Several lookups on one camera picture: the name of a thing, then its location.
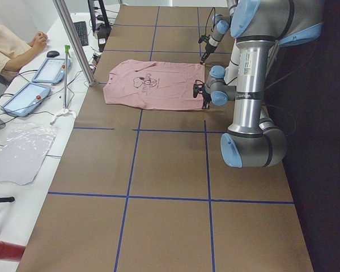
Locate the metal rod with green tip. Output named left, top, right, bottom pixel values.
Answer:
left=50, top=45, right=77, bottom=125

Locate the clear plastic bag with paper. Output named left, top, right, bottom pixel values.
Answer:
left=0, top=123, right=58, bottom=185

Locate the aluminium frame post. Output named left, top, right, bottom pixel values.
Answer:
left=53, top=0, right=95, bottom=86

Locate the black box device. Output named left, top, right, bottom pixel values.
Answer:
left=94, top=24, right=112, bottom=52

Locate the black keyboard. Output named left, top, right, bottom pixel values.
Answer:
left=74, top=21, right=88, bottom=46

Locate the red cylinder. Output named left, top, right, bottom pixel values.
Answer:
left=0, top=241, right=26, bottom=262

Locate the seated person in beige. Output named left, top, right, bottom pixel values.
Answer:
left=0, top=24, right=48, bottom=82

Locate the far blue teach pendant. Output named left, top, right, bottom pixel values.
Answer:
left=32, top=58, right=66, bottom=84

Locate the blue teach pendant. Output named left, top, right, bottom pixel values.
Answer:
left=32, top=58, right=66, bottom=84
left=1, top=82, right=51, bottom=117

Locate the brown paper table cover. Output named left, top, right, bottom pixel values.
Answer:
left=18, top=6, right=312, bottom=271

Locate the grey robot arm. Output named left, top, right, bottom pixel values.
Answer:
left=198, top=1, right=239, bottom=65
left=202, top=1, right=324, bottom=168

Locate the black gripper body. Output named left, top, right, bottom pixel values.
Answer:
left=201, top=87, right=211, bottom=103
left=202, top=43, right=217, bottom=58

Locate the pink Snoopy t-shirt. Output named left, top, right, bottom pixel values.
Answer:
left=103, top=59, right=205, bottom=111

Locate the black computer mouse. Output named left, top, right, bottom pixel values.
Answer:
left=46, top=50, right=60, bottom=58

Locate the near blue teach pendant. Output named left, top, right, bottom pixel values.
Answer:
left=1, top=82, right=51, bottom=117

